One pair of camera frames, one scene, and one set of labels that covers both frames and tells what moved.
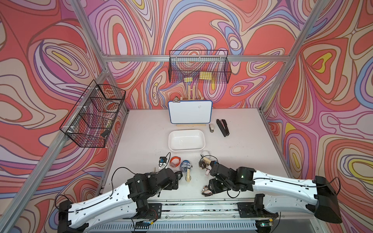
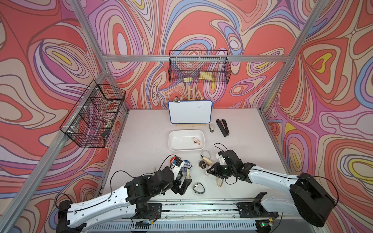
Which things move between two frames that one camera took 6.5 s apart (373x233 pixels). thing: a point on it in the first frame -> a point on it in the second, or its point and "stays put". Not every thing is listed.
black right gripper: (212, 184) -> (215, 172)
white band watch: (206, 153) stays put
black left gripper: (172, 186) stays put
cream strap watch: (207, 160) stays put
